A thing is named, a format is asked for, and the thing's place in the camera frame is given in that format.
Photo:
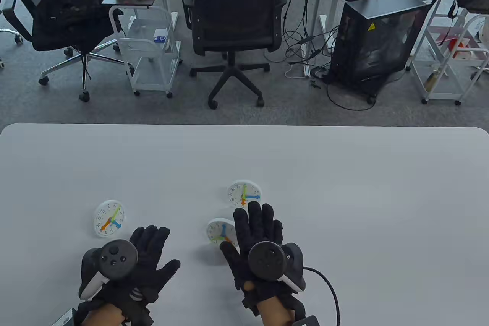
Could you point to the person's left hand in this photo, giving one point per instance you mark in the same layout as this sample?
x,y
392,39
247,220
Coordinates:
x,y
153,249

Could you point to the person's right hand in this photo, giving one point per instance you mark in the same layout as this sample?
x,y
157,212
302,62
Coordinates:
x,y
259,226

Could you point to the white teaching clock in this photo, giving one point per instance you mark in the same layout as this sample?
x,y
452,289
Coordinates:
x,y
244,194
109,221
217,230

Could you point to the person's left forearm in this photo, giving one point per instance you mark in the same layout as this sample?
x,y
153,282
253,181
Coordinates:
x,y
103,316

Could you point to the person's right forearm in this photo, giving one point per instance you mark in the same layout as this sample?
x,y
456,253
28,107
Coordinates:
x,y
275,314

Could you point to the black and white hand controller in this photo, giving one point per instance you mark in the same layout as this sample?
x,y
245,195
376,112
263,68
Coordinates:
x,y
114,259
267,261

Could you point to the white mesh rolling cart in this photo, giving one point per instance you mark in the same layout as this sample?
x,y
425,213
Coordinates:
x,y
153,70

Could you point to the blue and white box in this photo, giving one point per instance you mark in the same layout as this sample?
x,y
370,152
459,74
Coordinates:
x,y
160,37

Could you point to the black computer tower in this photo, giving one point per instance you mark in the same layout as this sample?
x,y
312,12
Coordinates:
x,y
374,43

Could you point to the black office chair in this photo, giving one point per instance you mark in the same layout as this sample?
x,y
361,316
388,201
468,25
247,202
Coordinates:
x,y
237,5

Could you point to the yellowish bottle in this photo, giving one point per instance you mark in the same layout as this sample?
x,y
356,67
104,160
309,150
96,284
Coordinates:
x,y
431,79

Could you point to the black bag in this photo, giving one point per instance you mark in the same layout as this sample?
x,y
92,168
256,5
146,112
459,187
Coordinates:
x,y
68,20

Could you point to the dark side table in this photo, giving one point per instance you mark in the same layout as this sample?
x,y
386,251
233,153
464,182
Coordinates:
x,y
118,0

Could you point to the chair base with casters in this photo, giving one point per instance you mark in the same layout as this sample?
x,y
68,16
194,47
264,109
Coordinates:
x,y
15,37

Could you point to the red box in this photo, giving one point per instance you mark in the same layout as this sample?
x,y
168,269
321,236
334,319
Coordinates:
x,y
454,43

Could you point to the black wrist camera rig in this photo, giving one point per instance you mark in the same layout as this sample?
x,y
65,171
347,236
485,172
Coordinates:
x,y
307,321
137,314

